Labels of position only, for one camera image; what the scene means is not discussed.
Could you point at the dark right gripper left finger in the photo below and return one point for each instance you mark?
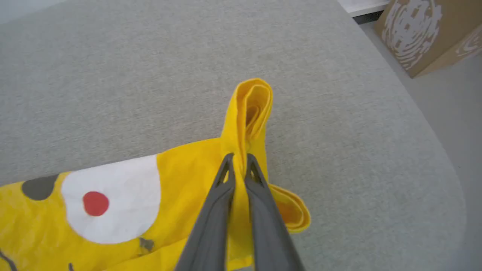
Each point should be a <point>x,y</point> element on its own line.
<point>212,218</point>

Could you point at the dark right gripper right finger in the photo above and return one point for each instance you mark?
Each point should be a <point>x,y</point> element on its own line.
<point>269,226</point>

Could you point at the yellow cartoon print shirt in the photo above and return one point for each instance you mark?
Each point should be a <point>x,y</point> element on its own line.
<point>180,180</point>

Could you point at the grey fabric sofa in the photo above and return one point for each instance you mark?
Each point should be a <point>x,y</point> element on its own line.
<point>150,75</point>

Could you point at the brown printed cardboard box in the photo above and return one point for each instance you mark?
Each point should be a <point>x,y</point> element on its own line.
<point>425,34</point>

